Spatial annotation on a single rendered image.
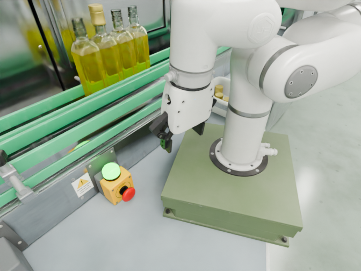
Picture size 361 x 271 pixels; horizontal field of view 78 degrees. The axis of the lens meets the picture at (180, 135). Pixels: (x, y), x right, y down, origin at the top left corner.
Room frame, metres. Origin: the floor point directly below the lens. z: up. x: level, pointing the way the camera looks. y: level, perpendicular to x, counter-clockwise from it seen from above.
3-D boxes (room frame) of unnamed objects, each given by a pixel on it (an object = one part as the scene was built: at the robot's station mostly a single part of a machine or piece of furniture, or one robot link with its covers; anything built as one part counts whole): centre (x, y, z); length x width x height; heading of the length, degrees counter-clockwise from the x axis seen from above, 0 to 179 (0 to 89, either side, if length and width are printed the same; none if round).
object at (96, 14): (0.63, 0.21, 1.14); 0.04 x 0.04 x 0.04
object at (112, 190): (0.37, 0.18, 0.79); 0.07 x 0.07 x 0.07; 50
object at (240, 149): (0.43, -0.17, 0.92); 0.16 x 0.13 x 0.15; 86
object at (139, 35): (0.72, 0.14, 0.99); 0.06 x 0.06 x 0.21; 50
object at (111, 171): (0.37, 0.18, 0.84); 0.05 x 0.05 x 0.03
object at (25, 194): (0.25, 0.30, 0.94); 0.07 x 0.04 x 0.13; 50
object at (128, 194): (0.34, 0.14, 0.79); 0.04 x 0.03 x 0.04; 140
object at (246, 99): (0.42, -0.16, 1.08); 0.13 x 0.10 x 0.16; 18
